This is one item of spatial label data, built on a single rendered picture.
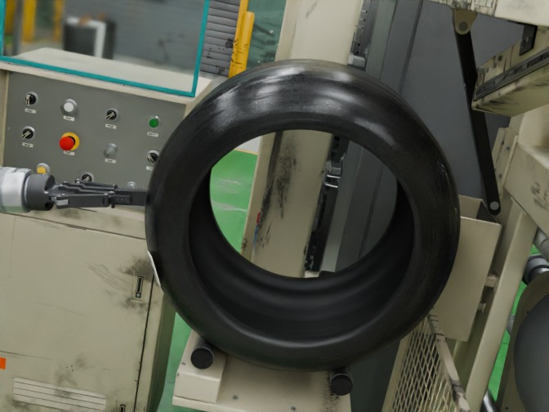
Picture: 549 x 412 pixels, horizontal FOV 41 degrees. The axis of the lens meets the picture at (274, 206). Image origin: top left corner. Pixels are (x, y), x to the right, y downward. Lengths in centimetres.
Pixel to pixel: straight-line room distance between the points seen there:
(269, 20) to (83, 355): 857
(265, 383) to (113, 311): 76
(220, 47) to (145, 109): 870
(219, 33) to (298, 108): 951
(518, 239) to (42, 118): 131
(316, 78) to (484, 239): 62
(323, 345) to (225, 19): 949
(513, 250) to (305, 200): 49
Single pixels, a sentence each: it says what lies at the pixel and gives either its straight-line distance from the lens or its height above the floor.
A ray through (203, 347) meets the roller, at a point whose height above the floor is 92.
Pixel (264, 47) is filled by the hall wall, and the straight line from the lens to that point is 1058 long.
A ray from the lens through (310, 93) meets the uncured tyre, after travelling 126.
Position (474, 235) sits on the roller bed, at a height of 116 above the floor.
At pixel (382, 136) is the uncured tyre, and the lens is 127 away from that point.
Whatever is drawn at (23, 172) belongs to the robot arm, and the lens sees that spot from 151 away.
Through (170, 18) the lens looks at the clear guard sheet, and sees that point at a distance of 201.
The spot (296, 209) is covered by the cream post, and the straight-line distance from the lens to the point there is 171.
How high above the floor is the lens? 165
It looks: 18 degrees down
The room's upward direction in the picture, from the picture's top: 11 degrees clockwise
